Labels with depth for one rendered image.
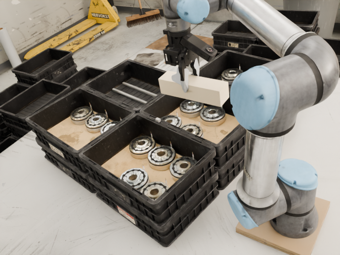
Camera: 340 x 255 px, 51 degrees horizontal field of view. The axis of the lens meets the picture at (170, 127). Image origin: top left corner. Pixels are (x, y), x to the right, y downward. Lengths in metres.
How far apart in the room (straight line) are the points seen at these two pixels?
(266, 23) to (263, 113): 0.28
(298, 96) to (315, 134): 0.90
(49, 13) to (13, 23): 0.53
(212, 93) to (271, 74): 0.48
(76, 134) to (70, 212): 0.34
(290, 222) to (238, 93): 0.56
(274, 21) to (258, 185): 0.40
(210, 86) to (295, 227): 0.51
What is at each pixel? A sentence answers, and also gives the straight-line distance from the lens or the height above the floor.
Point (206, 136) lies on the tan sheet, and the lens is 1.40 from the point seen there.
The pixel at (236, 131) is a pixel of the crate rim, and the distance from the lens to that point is 1.25.
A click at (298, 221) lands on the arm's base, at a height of 0.79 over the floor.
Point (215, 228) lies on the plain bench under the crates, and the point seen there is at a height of 0.70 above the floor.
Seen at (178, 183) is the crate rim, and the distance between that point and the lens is 1.09.
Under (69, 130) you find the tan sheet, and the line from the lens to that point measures 1.63.
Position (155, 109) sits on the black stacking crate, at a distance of 1.48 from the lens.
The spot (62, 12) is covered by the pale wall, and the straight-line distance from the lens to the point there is 5.13.
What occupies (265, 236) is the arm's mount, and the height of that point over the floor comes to 0.73.
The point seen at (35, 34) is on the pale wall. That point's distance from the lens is 4.89.
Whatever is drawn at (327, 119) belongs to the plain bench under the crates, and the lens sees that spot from 1.70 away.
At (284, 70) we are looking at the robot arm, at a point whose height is 1.36.
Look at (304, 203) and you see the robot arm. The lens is 1.11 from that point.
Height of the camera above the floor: 1.72
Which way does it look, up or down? 37 degrees down
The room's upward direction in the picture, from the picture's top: 11 degrees counter-clockwise
